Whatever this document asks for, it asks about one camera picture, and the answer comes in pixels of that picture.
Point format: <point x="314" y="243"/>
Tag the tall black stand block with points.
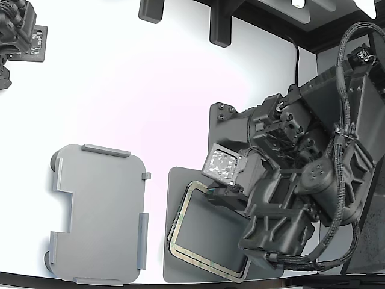
<point x="221" y="27"/>

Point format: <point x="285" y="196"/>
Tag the short black stand block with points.
<point x="151" y="10"/>

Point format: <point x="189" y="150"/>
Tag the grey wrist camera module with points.
<point x="222" y="164"/>

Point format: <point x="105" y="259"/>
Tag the dark grey mounting plate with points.
<point x="225" y="132"/>

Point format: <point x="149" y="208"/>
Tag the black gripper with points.
<point x="276" y="228"/>

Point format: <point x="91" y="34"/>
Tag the dark grey flat mat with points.
<point x="180" y="177"/>

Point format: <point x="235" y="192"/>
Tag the black camera on stand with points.
<point x="18" y="33"/>

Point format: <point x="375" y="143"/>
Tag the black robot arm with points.
<point x="364" y="126"/>

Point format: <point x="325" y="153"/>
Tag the grey holder with dark legs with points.
<point x="99" y="210"/>

